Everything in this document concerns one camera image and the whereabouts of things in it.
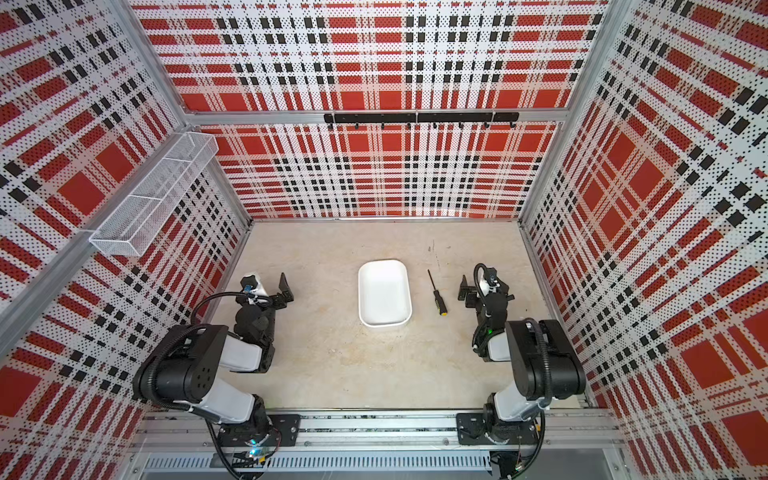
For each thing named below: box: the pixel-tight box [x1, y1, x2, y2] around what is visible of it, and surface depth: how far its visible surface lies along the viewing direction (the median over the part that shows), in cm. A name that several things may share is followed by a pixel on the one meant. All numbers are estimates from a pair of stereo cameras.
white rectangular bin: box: [357, 259, 413, 328], surface depth 98 cm
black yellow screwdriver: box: [427, 269, 448, 316], surface depth 97 cm
